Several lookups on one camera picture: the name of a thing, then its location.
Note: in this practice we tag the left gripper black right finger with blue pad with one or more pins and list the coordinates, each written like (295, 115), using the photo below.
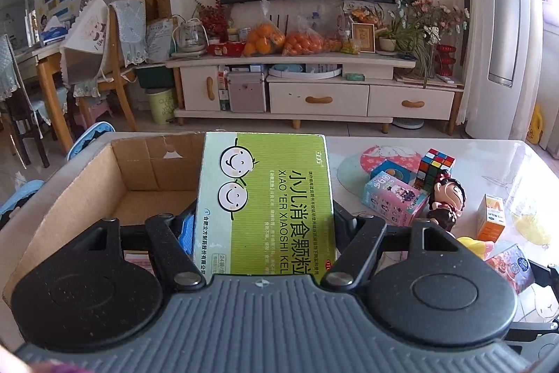
(358, 240)

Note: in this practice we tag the green medicine box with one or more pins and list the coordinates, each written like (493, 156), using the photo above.
(264, 205)

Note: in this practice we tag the yellow toy water gun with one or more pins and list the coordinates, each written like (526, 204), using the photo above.
(482, 249)

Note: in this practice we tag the pink toy box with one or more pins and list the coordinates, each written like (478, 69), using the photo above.
(395, 201)

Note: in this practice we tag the green white cardboard carton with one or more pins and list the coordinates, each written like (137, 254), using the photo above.
(130, 177)

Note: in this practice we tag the blue small box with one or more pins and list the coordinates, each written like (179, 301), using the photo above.
(395, 170)

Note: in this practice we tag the cartoon girl doll figurine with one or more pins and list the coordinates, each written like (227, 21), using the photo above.
(446, 202)

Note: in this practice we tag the rubiks cube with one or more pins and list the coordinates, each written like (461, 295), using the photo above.
(434, 165)

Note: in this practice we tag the green waste bin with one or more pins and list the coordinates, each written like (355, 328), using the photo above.
(162, 104)

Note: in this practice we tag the orange white medicine box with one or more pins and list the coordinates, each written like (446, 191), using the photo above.
(491, 219)

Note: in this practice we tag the white tv cabinet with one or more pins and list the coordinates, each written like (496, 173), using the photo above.
(361, 89)

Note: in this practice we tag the blue bear cartoon box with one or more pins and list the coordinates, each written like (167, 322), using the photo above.
(514, 267)

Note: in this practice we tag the pink storage case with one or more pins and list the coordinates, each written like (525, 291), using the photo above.
(246, 92)

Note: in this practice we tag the red candle holder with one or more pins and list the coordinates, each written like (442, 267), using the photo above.
(445, 60)

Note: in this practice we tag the glass kettle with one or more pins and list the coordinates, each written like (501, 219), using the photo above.
(190, 39)

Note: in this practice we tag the bag of small tangerines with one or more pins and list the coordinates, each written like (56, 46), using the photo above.
(303, 40)

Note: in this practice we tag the wooden chair with covers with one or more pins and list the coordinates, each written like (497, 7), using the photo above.
(99, 53)

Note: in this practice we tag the potted flower plant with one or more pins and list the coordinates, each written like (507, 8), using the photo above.
(414, 29)

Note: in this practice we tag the bag of large oranges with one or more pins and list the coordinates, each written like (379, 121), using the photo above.
(265, 38)

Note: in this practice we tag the white standing air conditioner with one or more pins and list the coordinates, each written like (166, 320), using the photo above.
(503, 68)

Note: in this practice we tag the wooden picture frame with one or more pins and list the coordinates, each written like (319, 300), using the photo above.
(364, 35)

